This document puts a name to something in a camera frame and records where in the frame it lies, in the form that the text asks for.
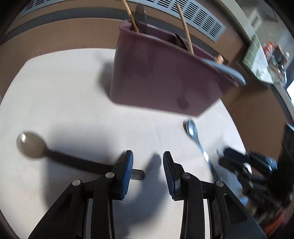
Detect blue plastic spoon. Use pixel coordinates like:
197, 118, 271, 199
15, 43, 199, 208
202, 57, 247, 86

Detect grey stone countertop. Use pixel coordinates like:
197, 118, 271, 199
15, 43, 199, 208
218, 0, 294, 120

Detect black-handled metal spoon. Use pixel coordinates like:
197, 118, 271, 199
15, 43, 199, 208
16, 131, 145, 181

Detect green checked towel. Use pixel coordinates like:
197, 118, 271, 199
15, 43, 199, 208
242, 34, 275, 84

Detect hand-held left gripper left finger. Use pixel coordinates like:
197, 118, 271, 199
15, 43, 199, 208
28, 150, 134, 239

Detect red-filled plastic bottle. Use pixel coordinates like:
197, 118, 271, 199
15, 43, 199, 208
263, 41, 274, 58

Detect metal utensil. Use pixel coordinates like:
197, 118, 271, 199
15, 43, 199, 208
174, 33, 190, 54

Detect small metal spoon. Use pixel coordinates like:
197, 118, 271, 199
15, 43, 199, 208
186, 119, 218, 180

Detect beige vented column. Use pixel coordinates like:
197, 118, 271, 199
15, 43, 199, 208
246, 5, 276, 30

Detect brown kitchen cabinet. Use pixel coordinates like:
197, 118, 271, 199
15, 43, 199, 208
0, 0, 294, 147

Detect maroon plastic utensil holder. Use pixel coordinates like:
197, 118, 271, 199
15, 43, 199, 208
110, 19, 239, 116

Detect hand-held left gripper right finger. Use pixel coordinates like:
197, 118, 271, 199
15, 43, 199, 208
163, 151, 268, 239

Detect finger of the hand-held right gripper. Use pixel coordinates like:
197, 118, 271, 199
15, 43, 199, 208
217, 147, 252, 176
249, 150, 278, 172

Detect long grey vent grille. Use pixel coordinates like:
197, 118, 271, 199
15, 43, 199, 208
19, 0, 227, 43

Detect black-handled metal fork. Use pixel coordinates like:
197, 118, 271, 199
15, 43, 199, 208
134, 3, 148, 34

